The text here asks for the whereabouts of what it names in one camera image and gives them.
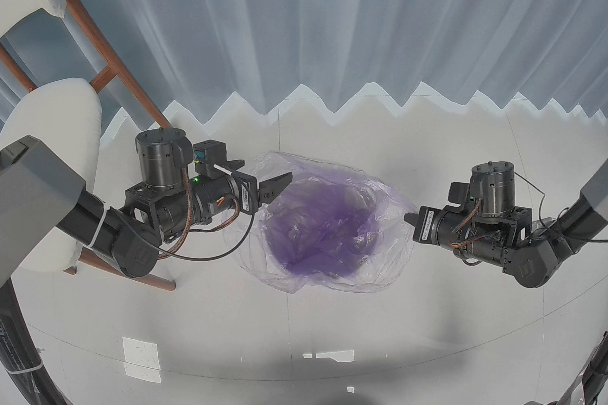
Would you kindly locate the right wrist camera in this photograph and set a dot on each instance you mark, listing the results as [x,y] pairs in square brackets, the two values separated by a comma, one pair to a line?
[460,194]

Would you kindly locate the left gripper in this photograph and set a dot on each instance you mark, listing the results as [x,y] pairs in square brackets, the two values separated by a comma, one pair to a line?
[218,201]

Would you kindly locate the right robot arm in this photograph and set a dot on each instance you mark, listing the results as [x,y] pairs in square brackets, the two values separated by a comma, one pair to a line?
[491,189]

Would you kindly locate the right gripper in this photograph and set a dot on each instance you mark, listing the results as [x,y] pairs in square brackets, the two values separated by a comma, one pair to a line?
[446,227]

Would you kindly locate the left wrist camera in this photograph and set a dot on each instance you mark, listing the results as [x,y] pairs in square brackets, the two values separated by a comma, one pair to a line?
[211,156]

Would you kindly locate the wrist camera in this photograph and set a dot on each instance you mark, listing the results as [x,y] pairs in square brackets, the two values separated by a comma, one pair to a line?
[211,156]
[460,194]

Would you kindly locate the purple plastic bag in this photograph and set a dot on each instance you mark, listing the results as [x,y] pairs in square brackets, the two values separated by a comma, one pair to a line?
[323,222]

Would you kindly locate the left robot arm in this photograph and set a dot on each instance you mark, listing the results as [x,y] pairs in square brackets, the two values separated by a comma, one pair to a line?
[42,185]

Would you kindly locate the white cushioned wooden chair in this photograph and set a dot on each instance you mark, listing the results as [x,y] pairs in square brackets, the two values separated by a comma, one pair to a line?
[52,118]

